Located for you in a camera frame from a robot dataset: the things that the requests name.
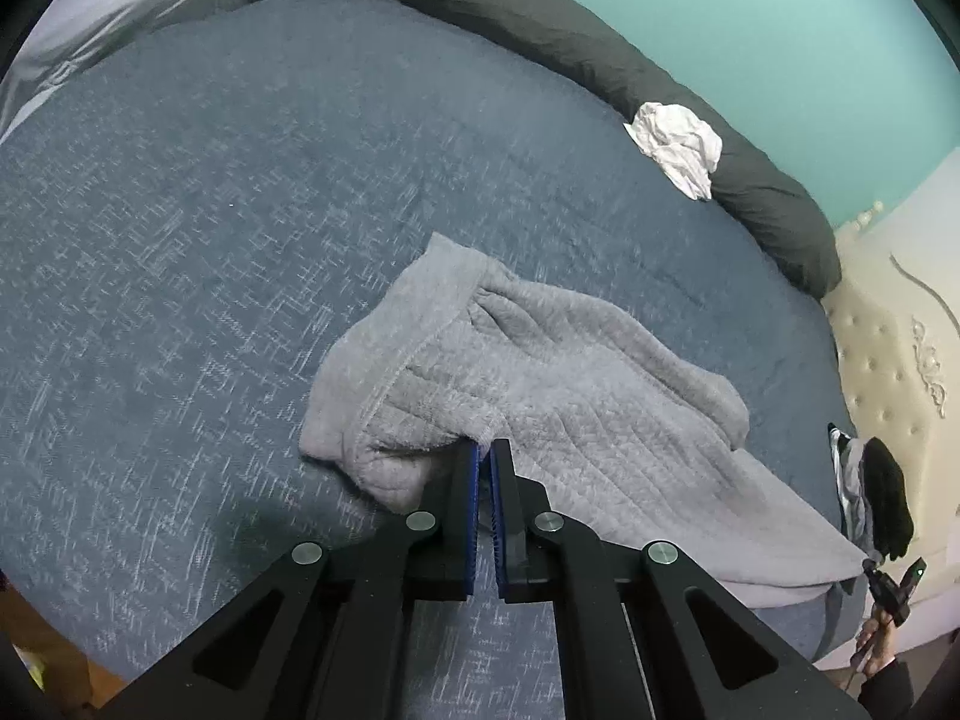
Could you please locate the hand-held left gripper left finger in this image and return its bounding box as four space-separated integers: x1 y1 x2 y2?
101 441 481 720

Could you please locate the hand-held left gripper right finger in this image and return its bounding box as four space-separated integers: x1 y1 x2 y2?
489 437 871 720

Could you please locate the grey fleece garment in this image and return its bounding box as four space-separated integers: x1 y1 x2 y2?
298 232 871 608

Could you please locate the person's right forearm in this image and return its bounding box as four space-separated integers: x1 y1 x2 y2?
855 656 960 720

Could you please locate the person's right hand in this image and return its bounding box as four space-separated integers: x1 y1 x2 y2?
853 610 902 681

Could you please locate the black folded garment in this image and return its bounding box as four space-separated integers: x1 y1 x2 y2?
861 437 916 562

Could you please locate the cream tufted headboard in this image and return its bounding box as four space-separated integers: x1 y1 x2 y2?
821 157 960 653

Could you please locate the bed with blue sheet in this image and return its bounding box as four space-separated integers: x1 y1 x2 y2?
0 0 863 698

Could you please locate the white crumpled garment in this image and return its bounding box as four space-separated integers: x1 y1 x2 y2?
624 102 724 201

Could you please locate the dark grey long pillow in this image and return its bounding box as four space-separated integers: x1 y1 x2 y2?
361 0 842 297

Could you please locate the light grey duvet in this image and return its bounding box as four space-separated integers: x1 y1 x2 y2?
0 0 383 140

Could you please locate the wooden bed frame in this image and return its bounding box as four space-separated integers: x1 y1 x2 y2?
0 577 128 720

